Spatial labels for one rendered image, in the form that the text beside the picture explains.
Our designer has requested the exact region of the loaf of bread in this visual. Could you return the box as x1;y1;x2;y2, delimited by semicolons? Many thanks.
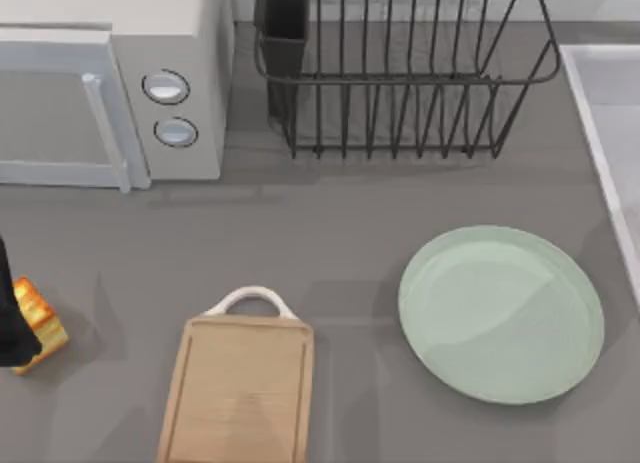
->
9;276;70;376

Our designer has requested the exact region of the microwave door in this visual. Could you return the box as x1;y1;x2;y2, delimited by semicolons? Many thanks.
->
0;28;152;194

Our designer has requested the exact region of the black wire dish rack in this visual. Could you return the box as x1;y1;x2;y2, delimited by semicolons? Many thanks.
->
252;0;561;161

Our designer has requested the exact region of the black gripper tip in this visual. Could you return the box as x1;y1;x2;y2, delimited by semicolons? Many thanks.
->
0;236;43;368

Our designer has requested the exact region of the round microwave knob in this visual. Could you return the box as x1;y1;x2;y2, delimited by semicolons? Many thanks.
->
141;69;191;106
153;116;199;148

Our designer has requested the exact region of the microwave door handle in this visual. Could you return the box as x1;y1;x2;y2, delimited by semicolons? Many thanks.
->
81;72;133;194

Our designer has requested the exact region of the pale microwave oven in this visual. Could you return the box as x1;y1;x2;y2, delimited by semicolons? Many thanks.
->
0;0;236;194

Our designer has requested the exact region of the black cutlery holder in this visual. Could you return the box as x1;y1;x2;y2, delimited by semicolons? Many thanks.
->
253;0;310;122

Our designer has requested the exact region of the wooden cutting board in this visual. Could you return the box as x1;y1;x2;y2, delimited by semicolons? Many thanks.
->
156;285;316;463

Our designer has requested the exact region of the pale green plate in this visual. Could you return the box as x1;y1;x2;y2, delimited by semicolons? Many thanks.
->
397;225;606;405

